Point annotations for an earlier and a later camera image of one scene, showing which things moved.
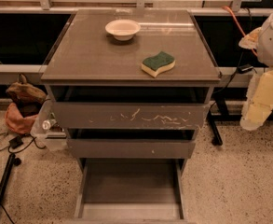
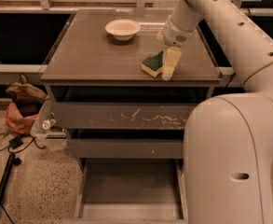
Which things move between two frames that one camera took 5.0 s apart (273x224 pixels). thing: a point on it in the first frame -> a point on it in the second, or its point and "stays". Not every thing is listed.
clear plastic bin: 48,129 stays
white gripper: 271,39 -> 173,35
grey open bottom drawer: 130,191 stays
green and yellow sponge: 162,62 stays
